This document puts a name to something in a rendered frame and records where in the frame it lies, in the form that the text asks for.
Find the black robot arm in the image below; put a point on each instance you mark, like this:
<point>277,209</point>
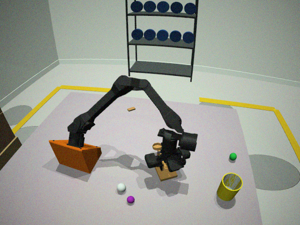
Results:
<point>122,86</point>

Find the white ball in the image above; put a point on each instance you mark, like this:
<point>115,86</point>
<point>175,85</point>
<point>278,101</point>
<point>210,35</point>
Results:
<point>121,187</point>

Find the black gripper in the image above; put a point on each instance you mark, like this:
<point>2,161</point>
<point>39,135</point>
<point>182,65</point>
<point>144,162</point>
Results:
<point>156,161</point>

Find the purple ball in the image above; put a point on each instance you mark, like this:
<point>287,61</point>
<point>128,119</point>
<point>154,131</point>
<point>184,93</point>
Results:
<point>130,199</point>

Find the yellow cup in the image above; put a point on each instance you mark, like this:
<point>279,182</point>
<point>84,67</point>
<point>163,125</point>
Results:
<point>230,185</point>

